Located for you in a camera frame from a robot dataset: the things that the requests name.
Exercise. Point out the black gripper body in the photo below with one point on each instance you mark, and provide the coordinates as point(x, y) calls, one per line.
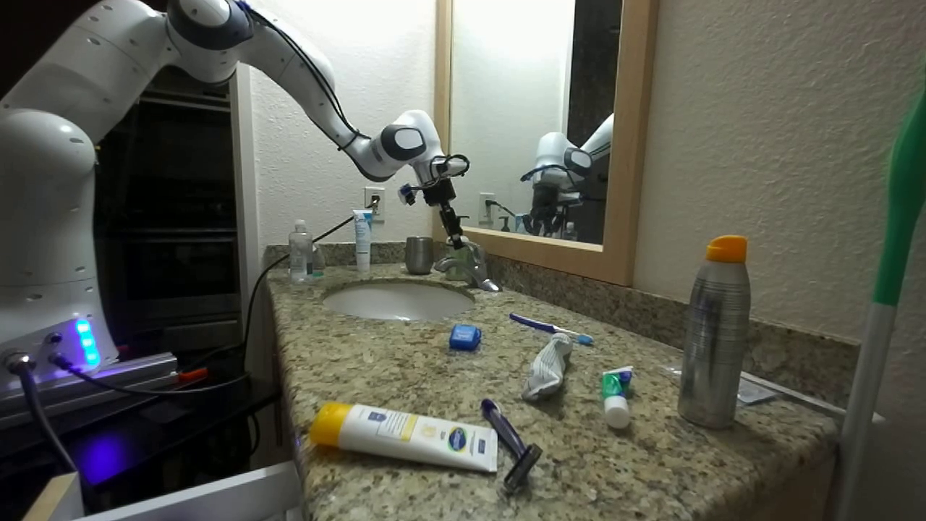
point(435, 187)

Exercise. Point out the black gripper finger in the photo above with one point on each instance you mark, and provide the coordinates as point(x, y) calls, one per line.
point(457, 239)

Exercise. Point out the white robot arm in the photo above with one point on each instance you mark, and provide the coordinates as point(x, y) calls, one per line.
point(75, 111)

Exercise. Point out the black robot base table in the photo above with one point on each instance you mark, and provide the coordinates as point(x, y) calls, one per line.
point(144, 449)

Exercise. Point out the chrome faucet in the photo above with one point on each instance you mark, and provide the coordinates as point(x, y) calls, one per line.
point(468, 261)

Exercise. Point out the grey metal cup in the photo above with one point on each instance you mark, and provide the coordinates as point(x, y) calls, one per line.
point(418, 255)

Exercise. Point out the tall white tube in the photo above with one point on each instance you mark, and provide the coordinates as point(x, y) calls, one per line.
point(364, 225)

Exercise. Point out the white oval sink basin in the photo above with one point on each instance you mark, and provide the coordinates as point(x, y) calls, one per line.
point(402, 302)

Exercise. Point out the wood framed mirror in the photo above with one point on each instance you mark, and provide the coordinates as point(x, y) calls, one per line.
point(551, 105)

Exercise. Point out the clear plastic bottle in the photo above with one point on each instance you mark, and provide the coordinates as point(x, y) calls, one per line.
point(299, 250)

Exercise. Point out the crumpled toothpaste tube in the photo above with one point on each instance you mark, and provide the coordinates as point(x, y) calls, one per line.
point(549, 368)

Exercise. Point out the blue toothbrush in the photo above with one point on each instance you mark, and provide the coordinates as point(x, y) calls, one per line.
point(551, 329)

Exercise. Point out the small green white tube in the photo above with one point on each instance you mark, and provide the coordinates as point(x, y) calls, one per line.
point(616, 397)

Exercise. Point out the white yellow-capped sunscreen tube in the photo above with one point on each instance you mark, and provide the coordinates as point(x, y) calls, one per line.
point(406, 436)

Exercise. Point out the dark blue razor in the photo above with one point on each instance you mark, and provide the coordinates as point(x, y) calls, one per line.
point(525, 455)

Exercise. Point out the silver orange-capped spray can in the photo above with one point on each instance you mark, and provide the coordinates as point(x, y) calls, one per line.
point(716, 335)

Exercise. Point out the white wall outlet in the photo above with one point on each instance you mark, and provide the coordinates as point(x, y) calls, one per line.
point(376, 205)

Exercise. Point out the aluminium mounting rail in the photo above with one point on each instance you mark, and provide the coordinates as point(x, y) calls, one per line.
point(63, 391)

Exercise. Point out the green white broom handle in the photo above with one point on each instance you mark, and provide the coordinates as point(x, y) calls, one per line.
point(905, 205)

